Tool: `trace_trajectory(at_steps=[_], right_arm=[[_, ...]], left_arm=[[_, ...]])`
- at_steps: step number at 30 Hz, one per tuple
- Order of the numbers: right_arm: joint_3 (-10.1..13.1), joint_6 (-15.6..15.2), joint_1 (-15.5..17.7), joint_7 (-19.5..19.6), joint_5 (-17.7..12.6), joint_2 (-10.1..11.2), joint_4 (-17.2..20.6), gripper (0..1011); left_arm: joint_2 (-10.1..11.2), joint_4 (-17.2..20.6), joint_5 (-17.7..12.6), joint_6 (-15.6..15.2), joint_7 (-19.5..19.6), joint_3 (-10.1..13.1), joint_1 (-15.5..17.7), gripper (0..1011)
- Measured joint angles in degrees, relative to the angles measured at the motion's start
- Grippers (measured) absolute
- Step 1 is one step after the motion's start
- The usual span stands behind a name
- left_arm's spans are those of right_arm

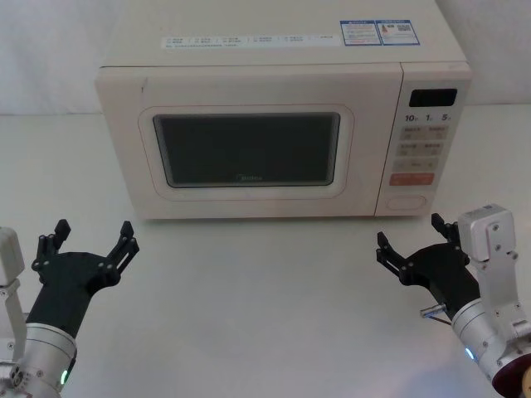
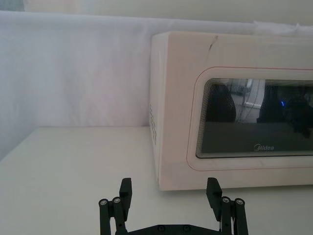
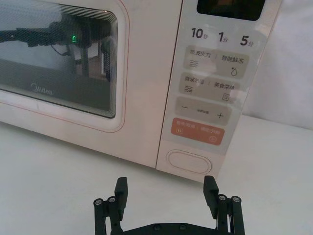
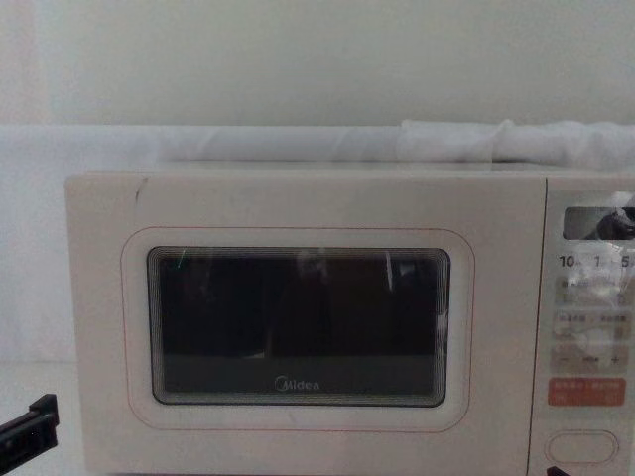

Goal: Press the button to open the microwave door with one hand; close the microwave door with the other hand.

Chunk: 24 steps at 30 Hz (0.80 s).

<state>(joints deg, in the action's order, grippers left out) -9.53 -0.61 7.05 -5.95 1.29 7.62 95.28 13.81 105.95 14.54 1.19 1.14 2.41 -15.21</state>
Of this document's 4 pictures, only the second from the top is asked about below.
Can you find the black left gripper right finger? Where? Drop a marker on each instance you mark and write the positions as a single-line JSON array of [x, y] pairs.
[[228, 213]]

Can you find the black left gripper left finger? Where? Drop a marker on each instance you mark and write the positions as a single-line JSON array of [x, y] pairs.
[[119, 210]]

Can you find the white curtain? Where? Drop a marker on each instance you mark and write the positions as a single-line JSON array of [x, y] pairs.
[[73, 73]]

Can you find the white table cloth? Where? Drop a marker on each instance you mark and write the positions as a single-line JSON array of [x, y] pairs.
[[73, 171]]

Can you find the cream microwave oven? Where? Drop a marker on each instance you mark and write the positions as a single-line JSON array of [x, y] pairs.
[[178, 98]]

